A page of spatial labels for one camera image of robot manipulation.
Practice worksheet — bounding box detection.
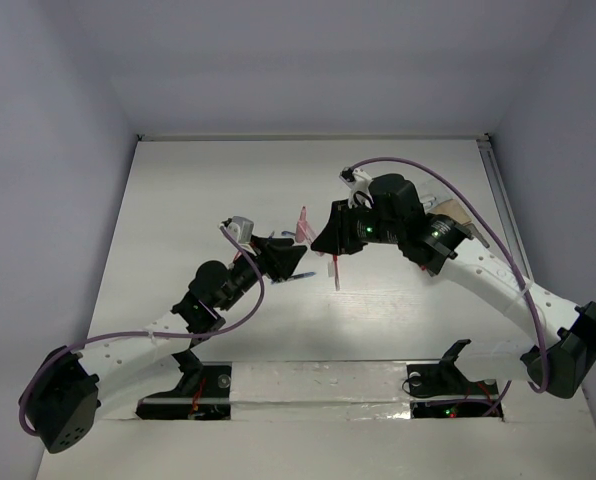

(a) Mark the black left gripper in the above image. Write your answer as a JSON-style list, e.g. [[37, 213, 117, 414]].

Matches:
[[218, 235, 304, 311]]

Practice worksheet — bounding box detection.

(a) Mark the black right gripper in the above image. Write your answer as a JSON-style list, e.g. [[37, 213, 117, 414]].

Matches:
[[310, 198, 404, 255]]

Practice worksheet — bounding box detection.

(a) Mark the pink highlighter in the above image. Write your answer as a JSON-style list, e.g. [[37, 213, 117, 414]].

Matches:
[[295, 206, 314, 245]]

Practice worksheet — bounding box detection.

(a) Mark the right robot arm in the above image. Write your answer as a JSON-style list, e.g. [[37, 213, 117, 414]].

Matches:
[[311, 169, 596, 399]]

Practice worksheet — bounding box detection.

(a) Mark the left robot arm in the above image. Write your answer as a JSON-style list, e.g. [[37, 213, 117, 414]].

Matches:
[[19, 236, 307, 454]]

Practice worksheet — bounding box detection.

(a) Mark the stationery organizer box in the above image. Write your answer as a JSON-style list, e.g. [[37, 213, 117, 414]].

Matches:
[[416, 178, 490, 248]]

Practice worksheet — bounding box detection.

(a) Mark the red gel pen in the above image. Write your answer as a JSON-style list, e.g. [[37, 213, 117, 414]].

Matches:
[[328, 255, 340, 291]]

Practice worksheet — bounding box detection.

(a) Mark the blue ink refill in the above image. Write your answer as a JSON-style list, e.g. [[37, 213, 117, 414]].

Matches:
[[271, 271, 316, 284]]

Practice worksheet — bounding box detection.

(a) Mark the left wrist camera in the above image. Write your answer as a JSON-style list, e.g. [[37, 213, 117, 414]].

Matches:
[[220, 216, 254, 245]]

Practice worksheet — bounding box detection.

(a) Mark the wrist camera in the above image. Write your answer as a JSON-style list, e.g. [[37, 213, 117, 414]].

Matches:
[[220, 216, 254, 245], [339, 167, 373, 205]]

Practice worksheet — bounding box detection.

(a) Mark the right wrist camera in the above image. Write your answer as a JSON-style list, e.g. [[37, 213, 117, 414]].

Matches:
[[339, 167, 373, 205]]

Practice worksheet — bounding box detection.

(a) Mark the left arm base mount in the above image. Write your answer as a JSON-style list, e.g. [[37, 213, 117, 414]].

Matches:
[[141, 350, 232, 404]]

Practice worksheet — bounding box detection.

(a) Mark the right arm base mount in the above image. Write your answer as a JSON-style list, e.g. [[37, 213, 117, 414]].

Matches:
[[401, 339, 488, 400]]

